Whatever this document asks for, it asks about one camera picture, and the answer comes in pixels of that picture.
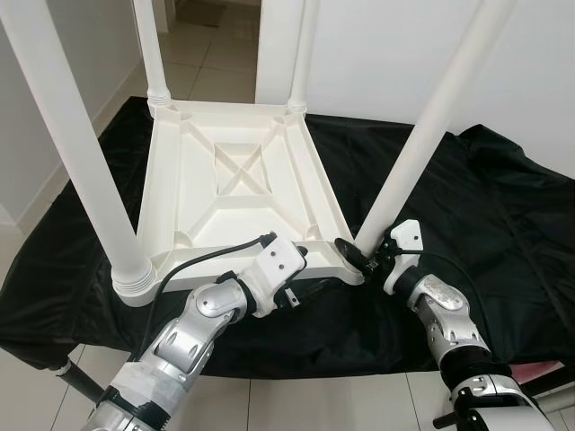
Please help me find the black cloth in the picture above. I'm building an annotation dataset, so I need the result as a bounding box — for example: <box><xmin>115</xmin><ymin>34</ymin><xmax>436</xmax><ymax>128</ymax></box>
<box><xmin>0</xmin><ymin>94</ymin><xmax>575</xmax><ymax>378</ymax></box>

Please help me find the white door frame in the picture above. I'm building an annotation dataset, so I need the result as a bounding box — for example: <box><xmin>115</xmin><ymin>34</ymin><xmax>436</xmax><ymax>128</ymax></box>
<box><xmin>153</xmin><ymin>0</ymin><xmax>176</xmax><ymax>35</ymax></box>

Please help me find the white plastic table top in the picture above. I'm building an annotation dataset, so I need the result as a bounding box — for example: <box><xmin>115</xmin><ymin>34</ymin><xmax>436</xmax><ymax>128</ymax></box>
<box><xmin>112</xmin><ymin>97</ymin><xmax>367</xmax><ymax>308</ymax></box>

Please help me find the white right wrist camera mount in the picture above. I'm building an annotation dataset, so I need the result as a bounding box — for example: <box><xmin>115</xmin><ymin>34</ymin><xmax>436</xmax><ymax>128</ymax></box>
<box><xmin>385</xmin><ymin>218</ymin><xmax>423</xmax><ymax>295</ymax></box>

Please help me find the black pole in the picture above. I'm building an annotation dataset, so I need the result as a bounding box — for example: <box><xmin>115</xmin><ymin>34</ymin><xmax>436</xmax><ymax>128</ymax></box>
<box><xmin>530</xmin><ymin>373</ymin><xmax>575</xmax><ymax>400</ymax></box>

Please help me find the black stand leg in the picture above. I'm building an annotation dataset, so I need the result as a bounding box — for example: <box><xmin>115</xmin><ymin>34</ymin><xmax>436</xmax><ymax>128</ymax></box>
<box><xmin>58</xmin><ymin>359</ymin><xmax>109</xmax><ymax>403</ymax></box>

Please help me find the pink cushion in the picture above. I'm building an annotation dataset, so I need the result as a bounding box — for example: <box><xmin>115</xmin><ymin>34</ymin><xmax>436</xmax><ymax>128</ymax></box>
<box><xmin>512</xmin><ymin>359</ymin><xmax>575</xmax><ymax>378</ymax></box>

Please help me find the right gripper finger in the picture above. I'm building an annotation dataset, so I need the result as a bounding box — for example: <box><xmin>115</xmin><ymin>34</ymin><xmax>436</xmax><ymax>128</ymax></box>
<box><xmin>334</xmin><ymin>237</ymin><xmax>371</xmax><ymax>272</ymax></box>

